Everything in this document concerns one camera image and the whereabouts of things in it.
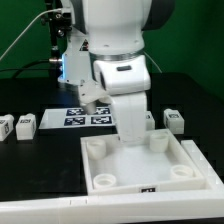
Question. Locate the white square tabletop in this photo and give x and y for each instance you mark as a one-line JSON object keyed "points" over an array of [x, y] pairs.
{"points": [[156, 164]]}

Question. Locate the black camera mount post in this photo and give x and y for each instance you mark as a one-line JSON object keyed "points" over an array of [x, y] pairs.
{"points": [[60, 23]]}

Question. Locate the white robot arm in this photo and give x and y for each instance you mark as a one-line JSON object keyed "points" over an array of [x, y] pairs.
{"points": [[105, 58]]}

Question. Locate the white marker sheet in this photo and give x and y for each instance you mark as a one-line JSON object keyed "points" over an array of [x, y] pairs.
{"points": [[76, 118]]}

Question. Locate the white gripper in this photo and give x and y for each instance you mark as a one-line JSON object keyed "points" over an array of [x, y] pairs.
{"points": [[125, 83]]}

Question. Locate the white L-shaped fence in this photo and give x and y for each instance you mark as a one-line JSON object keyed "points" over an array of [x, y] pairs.
{"points": [[127, 208]]}

